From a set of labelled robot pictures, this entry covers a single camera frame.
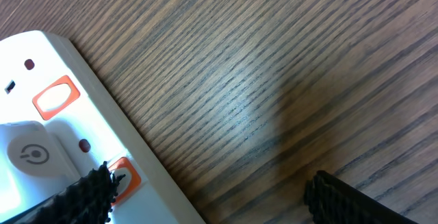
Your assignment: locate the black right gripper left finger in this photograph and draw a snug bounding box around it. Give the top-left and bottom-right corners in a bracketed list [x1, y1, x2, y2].
[6, 162, 125, 224]

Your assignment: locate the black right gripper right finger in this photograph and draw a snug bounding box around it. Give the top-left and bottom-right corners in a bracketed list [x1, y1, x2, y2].
[303, 171, 416, 224]

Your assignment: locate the white charger plug adapter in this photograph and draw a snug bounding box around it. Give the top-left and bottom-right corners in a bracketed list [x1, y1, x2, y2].
[1, 121, 80, 222]

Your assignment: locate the white power strip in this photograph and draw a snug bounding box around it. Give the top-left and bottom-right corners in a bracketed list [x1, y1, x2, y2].
[1, 30, 202, 223]

